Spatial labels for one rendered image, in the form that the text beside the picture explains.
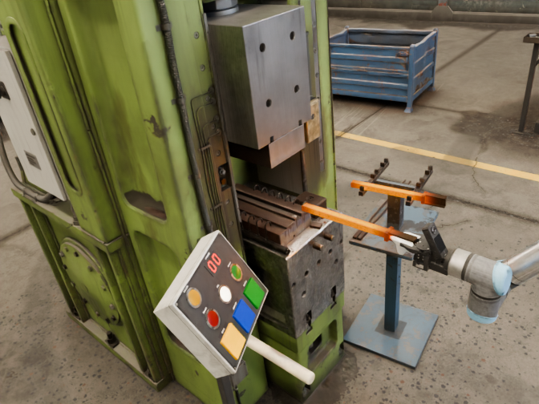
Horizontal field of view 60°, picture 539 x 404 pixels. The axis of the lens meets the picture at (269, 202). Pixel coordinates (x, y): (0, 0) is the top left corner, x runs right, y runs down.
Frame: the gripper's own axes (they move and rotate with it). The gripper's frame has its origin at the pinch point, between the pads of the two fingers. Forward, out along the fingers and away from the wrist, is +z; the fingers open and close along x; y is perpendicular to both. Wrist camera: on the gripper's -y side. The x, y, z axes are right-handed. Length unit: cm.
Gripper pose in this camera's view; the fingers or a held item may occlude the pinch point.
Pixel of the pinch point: (395, 234)
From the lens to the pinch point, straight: 165.1
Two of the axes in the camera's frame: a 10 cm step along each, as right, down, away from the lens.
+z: -7.5, -2.9, 5.9
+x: 6.5, -4.6, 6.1
